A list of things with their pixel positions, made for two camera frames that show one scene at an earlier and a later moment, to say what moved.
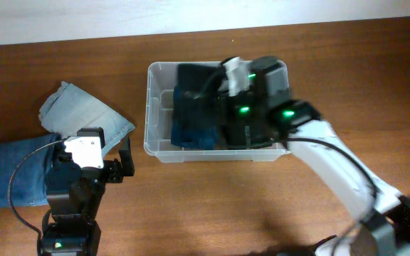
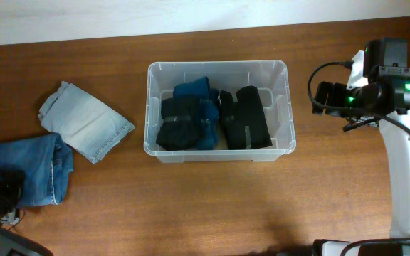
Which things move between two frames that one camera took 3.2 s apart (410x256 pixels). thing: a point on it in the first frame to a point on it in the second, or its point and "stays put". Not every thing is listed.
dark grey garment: [208, 79] to [183, 127]
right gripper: [232, 115] to [341, 94]
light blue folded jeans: [69, 108] stays put
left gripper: [118, 170] to [14, 184]
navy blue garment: [195, 120] stays put
